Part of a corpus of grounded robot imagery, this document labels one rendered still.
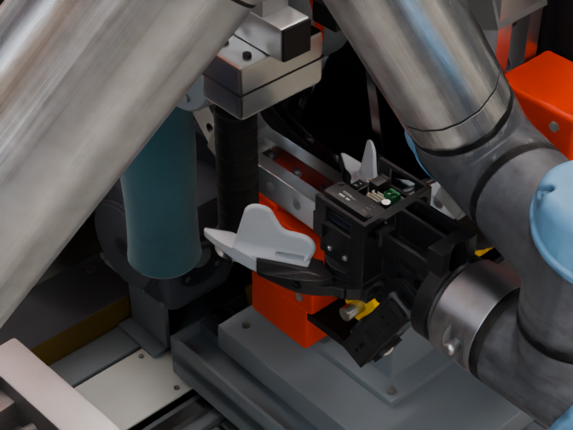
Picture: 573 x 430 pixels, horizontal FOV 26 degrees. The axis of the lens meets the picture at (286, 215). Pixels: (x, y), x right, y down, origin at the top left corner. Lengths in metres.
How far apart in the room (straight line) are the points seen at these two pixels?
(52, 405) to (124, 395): 0.96
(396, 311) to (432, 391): 0.79
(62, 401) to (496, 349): 0.32
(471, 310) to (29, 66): 0.43
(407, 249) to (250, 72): 0.19
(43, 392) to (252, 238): 0.20
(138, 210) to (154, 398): 0.54
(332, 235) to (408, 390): 0.78
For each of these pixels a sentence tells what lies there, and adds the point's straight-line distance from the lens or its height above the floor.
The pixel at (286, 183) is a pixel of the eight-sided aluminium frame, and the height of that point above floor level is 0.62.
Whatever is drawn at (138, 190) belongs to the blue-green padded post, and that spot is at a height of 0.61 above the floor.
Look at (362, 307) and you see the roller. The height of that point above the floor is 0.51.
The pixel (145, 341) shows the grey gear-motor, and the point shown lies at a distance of 1.97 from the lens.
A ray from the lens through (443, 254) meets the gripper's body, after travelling 0.87.
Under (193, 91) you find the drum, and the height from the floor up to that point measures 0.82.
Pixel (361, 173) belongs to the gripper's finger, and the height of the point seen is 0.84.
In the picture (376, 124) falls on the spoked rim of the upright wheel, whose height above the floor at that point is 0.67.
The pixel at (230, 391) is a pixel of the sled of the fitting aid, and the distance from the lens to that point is 1.79.
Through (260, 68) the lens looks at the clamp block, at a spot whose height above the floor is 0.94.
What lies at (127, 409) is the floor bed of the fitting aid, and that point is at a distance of 1.89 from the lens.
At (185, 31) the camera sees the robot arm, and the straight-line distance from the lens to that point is 0.51.
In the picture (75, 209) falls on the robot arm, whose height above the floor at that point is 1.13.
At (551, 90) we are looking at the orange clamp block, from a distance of 1.08.
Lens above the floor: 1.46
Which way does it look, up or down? 39 degrees down
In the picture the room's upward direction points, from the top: straight up
